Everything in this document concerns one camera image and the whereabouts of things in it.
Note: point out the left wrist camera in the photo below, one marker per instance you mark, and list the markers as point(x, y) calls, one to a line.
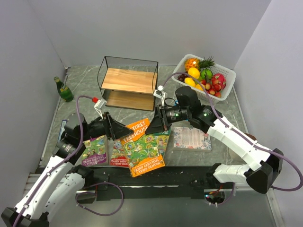
point(98, 104)

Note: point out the purple 117-Storey Treehouse book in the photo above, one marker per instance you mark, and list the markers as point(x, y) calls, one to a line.
point(95, 153)

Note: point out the green glass bottle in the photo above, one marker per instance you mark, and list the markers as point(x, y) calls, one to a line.
point(63, 90)

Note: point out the green apple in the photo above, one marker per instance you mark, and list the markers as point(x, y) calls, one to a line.
point(206, 74)

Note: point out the wood and wire shelf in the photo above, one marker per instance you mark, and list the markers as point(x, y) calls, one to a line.
point(128, 83)

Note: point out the dark grape bunch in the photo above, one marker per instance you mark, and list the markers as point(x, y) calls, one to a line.
point(182, 77)

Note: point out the small pineapple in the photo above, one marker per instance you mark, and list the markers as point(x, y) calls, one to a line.
point(198, 63)

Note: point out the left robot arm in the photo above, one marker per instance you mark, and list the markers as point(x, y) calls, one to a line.
point(62, 177)

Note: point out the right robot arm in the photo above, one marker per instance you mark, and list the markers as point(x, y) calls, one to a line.
point(260, 169)

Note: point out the pink dragon fruit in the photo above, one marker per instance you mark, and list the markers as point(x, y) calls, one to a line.
point(220, 80)

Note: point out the orange Treehouse book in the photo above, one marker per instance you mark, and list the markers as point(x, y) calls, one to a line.
point(144, 153)

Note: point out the red lychee cluster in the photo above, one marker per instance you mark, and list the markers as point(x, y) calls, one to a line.
point(214, 88)

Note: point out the orange mango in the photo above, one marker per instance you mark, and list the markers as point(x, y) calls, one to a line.
point(194, 72)

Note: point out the dark blue book at left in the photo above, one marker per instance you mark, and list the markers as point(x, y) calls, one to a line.
point(62, 130)

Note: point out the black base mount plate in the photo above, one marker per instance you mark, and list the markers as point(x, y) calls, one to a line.
point(166, 182)

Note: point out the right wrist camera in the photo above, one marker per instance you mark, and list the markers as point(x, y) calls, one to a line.
point(159, 93)

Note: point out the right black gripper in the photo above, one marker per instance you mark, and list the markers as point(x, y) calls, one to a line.
point(160, 122)

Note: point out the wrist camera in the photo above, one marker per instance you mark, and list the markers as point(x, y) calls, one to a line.
point(159, 93)
point(98, 104)

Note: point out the yellow lemon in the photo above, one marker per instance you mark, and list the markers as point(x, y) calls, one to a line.
point(190, 82)

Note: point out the pink floral book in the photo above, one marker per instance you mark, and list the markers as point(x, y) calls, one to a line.
point(190, 139)

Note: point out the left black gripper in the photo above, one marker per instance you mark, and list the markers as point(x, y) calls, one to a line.
point(113, 129)

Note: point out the red 13-Storey Treehouse book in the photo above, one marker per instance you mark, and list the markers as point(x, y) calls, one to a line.
point(118, 157)

